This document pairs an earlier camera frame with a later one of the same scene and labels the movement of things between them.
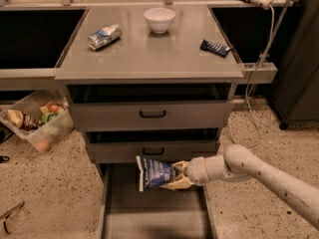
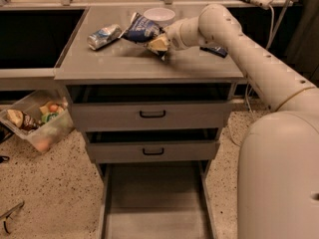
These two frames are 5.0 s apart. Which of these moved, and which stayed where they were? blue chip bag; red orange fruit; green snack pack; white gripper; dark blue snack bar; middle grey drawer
Moved: white gripper; blue chip bag
Stayed: green snack pack; red orange fruit; middle grey drawer; dark blue snack bar
